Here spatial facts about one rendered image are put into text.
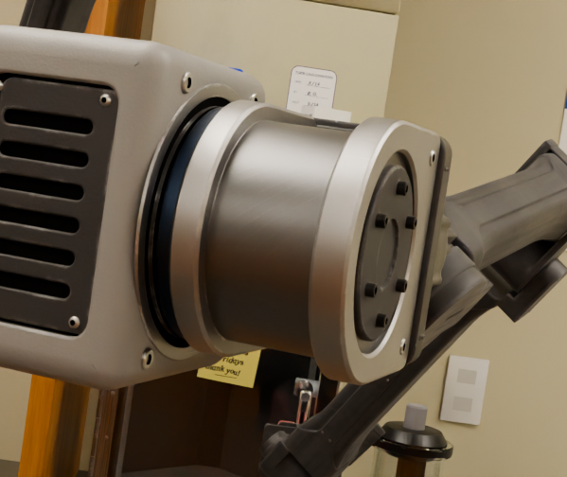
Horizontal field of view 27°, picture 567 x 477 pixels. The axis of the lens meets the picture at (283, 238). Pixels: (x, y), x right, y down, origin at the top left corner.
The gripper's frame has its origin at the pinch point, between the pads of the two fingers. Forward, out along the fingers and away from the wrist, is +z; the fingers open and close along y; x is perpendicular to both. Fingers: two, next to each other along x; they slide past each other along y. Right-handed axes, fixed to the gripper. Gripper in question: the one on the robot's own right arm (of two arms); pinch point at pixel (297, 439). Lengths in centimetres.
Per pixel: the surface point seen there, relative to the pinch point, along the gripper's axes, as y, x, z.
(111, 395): 25.0, -1.9, 4.0
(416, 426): -14.7, -4.3, -3.2
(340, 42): 1, -52, 4
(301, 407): 0.2, -4.5, -1.3
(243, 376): 8.0, -6.7, 3.7
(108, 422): 24.9, 1.8, 4.1
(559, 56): -40, -61, 47
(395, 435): -11.7, -3.1, -4.9
